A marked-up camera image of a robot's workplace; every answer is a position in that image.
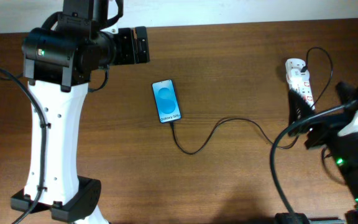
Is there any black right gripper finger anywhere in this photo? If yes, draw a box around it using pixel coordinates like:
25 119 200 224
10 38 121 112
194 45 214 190
335 82 356 105
288 89 314 137

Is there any blue Galaxy smartphone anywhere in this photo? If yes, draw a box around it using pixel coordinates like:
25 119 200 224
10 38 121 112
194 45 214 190
152 80 181 123

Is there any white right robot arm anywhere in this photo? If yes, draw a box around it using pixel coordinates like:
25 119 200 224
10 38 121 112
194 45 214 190
269 82 358 223

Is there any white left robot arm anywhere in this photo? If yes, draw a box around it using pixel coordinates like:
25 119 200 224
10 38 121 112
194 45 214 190
11 0 150 223

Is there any white USB charger adapter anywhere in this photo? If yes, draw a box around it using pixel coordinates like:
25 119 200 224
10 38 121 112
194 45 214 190
286 68 310 84

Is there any white power strip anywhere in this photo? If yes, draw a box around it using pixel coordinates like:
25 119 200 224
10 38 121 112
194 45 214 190
285 58 315 110

